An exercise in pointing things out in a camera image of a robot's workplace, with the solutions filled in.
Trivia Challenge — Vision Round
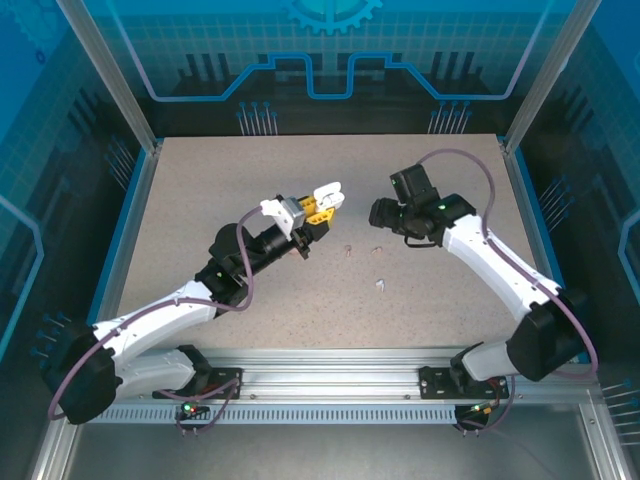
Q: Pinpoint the grey slotted cable duct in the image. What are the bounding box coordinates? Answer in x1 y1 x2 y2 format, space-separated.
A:
102 402 501 426

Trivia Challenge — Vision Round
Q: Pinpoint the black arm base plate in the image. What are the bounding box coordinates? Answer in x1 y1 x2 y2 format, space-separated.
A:
418 364 511 401
152 367 245 401

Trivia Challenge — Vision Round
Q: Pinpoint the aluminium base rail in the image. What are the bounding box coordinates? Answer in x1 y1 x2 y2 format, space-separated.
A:
117 347 604 404

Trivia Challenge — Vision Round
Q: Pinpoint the blue aluminium table side rail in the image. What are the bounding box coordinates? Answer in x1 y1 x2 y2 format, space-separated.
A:
87 142 162 326
502 142 571 296

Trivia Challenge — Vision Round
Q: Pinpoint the small LED circuit board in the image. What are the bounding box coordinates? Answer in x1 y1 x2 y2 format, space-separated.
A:
467 399 502 417
177 399 210 420

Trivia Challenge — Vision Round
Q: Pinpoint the aluminium frame post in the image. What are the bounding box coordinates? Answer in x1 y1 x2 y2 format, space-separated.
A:
53 0 165 154
501 0 605 154

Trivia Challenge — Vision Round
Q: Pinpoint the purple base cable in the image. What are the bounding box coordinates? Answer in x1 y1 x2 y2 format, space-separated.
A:
454 374 517 435
159 368 246 437

